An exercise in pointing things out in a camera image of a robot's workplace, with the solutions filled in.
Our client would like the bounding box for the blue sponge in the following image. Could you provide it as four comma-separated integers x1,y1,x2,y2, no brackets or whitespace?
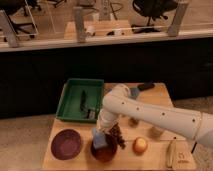
92,128,107,149

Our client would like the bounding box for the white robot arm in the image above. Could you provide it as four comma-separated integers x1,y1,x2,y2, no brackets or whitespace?
97,84,213,148

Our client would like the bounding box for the red bowl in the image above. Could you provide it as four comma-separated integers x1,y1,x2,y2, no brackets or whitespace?
90,134,117,163

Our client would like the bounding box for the green plastic tray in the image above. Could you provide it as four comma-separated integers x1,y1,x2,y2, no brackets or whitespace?
56,78,104,123

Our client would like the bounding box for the dark utensil in tray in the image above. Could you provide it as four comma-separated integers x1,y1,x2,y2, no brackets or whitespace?
80,91,96,119

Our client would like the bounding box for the black remote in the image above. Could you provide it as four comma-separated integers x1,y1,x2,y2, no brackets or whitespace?
137,82,155,91

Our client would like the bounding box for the small dark round cup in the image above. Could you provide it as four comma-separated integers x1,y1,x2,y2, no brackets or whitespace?
129,118,139,127

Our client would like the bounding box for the dark grape bunch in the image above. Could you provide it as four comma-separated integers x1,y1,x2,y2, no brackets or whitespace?
110,124,126,149

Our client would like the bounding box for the black office chair right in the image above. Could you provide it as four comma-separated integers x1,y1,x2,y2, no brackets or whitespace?
132,0,178,25

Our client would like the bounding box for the black office chair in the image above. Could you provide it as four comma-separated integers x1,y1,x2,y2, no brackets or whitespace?
132,0,178,25
0,0,38,38

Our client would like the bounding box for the black office chair left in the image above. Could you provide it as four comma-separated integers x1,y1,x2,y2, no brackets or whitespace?
0,0,38,38

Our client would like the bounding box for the grey post centre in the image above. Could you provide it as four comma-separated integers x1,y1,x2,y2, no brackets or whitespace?
73,6,86,43

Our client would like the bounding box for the grey post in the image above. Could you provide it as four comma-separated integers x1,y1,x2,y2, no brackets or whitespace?
73,6,86,43
167,0,189,37
0,10,19,48

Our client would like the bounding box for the grey post left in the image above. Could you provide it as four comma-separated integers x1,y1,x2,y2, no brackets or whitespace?
0,10,19,48

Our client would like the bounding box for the grey post right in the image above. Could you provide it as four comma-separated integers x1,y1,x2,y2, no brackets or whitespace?
167,0,189,37

